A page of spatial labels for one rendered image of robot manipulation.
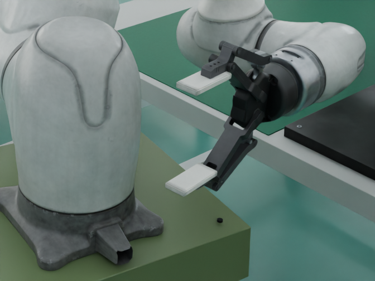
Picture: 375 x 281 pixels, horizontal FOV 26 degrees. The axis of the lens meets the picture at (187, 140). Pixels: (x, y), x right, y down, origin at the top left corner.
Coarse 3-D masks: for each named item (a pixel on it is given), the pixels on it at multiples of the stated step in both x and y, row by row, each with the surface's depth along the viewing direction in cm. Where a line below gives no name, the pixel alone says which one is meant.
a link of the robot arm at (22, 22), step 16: (0, 0) 117; (16, 0) 111; (32, 0) 109; (48, 0) 109; (64, 0) 109; (80, 0) 110; (96, 0) 111; (112, 0) 114; (0, 16) 114; (16, 16) 110; (32, 16) 109; (48, 16) 109; (64, 16) 109; (96, 16) 111; (112, 16) 114; (0, 32) 113; (16, 32) 110; (0, 48) 111; (16, 48) 108; (0, 64) 110; (0, 80) 110
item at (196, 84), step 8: (200, 72) 95; (224, 72) 95; (184, 80) 92; (192, 80) 93; (200, 80) 93; (208, 80) 93; (216, 80) 93; (224, 80) 95; (184, 88) 91; (192, 88) 91; (200, 88) 91; (208, 88) 92
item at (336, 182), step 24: (144, 0) 218; (168, 0) 218; (192, 0) 218; (120, 24) 203; (144, 96) 177; (168, 96) 170; (192, 120) 166; (216, 120) 160; (264, 144) 152; (288, 144) 150; (288, 168) 149; (312, 168) 144; (336, 168) 143; (336, 192) 142; (360, 192) 137
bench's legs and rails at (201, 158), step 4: (208, 152) 256; (196, 156) 254; (200, 156) 254; (204, 156) 254; (188, 160) 252; (192, 160) 252; (196, 160) 252; (200, 160) 252; (204, 160) 252; (180, 164) 250; (184, 164) 250; (188, 164) 250; (192, 164) 250; (184, 168) 248; (188, 168) 248
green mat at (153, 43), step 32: (288, 0) 218; (320, 0) 218; (352, 0) 218; (128, 32) 198; (160, 32) 198; (160, 64) 181; (192, 64) 181; (192, 96) 167; (224, 96) 167; (256, 128) 155
